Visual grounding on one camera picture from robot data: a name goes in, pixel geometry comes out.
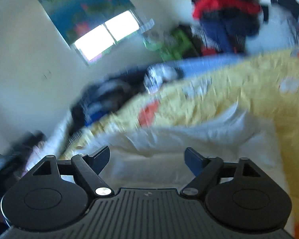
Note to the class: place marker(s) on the yellow carrot print quilt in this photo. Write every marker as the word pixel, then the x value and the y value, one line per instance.
pixel 266 86

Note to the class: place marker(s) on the white puffer jacket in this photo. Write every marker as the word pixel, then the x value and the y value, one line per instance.
pixel 154 157

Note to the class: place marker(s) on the lotus flower window curtain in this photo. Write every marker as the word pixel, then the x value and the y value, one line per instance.
pixel 75 18

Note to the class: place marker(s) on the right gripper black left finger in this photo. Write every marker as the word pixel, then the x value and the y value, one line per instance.
pixel 56 193

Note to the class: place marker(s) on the red and black hanging clothes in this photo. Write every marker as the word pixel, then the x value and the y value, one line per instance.
pixel 228 22

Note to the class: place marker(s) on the bright window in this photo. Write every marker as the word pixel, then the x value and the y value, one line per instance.
pixel 100 40

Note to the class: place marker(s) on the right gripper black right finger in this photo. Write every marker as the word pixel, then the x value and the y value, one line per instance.
pixel 238 195

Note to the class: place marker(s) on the light blue bed sheet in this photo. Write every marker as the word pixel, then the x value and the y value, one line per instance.
pixel 198 65

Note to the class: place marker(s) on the green plastic hanger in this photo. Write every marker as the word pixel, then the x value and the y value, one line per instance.
pixel 170 46

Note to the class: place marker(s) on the dark folded clothes pile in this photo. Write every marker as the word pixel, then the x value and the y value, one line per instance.
pixel 110 93

